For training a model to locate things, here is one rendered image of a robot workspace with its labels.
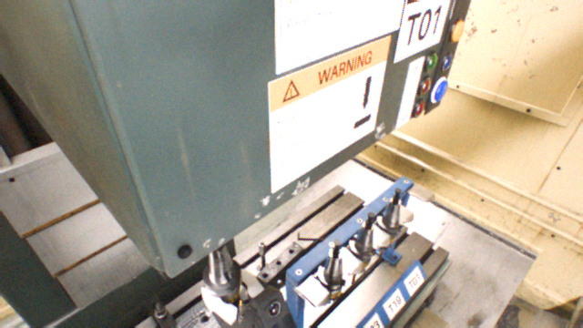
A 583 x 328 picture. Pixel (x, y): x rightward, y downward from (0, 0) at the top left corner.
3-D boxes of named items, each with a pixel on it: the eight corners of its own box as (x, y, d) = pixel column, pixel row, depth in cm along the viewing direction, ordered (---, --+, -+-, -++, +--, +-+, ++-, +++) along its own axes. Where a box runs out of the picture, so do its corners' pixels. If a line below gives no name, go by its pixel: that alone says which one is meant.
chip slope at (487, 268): (508, 296, 138) (538, 254, 122) (419, 449, 99) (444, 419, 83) (336, 189, 187) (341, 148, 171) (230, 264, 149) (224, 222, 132)
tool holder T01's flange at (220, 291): (225, 260, 63) (223, 251, 61) (250, 278, 60) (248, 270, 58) (198, 283, 59) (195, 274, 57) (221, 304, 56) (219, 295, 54)
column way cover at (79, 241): (212, 230, 127) (188, 102, 95) (76, 315, 100) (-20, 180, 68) (205, 222, 129) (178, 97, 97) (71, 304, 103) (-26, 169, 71)
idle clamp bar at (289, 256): (304, 259, 117) (305, 248, 113) (248, 315, 101) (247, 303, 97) (293, 252, 119) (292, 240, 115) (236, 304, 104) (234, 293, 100)
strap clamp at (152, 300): (186, 344, 94) (175, 316, 85) (175, 353, 93) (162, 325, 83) (162, 312, 102) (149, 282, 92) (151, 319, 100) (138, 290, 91)
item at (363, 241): (359, 234, 83) (364, 214, 79) (376, 243, 81) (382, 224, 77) (350, 245, 81) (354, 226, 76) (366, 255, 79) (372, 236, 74)
